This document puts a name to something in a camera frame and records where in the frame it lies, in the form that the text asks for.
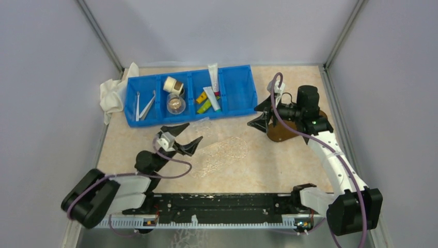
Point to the white ceramic cup cork base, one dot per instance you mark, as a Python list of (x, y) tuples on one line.
[(173, 86)]

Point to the aluminium frame rail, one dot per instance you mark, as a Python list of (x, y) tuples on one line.
[(239, 210)]

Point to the blue divided plastic bin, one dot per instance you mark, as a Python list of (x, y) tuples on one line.
[(238, 96)]

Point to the clear textured oval tray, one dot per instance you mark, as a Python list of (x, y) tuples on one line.
[(217, 157)]

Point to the white toothpaste teal cap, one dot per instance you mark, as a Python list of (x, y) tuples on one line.
[(212, 98)]

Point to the tall white toothpaste tube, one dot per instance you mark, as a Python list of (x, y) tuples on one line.
[(213, 73)]

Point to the yellow green tube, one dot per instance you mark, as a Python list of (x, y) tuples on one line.
[(205, 106)]

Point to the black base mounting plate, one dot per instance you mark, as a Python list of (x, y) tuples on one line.
[(222, 210)]

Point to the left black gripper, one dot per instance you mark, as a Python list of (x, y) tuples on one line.
[(189, 149)]

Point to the white crumpled cloth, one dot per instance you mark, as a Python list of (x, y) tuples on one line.
[(113, 93)]

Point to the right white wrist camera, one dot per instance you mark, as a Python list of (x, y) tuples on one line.
[(278, 90)]

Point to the brown wooden tray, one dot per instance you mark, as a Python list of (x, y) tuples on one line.
[(279, 133)]

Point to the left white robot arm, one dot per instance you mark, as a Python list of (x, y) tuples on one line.
[(98, 195)]

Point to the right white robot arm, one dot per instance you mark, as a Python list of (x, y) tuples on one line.
[(337, 167)]

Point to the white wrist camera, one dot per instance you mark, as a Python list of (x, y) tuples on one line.
[(166, 141), (278, 90)]

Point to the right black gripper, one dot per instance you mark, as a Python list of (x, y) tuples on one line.
[(261, 123)]

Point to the clear glass cup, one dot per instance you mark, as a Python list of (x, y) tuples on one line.
[(175, 104)]

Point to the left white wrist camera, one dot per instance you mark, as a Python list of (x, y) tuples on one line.
[(166, 141)]

